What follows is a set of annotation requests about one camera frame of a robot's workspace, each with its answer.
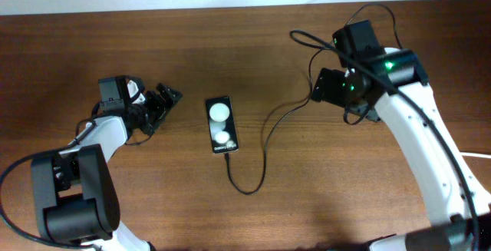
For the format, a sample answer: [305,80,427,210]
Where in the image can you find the black charging cable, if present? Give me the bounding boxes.
[223,2,404,196]

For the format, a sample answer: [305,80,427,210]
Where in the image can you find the black flip smartphone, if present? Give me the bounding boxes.
[205,96,239,154]

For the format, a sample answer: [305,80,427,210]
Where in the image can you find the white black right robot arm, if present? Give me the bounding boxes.
[311,21,490,250]

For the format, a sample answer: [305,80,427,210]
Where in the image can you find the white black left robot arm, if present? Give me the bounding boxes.
[31,76,182,250]

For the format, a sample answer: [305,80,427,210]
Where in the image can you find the white power strip cord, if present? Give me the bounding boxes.
[460,151,491,160]

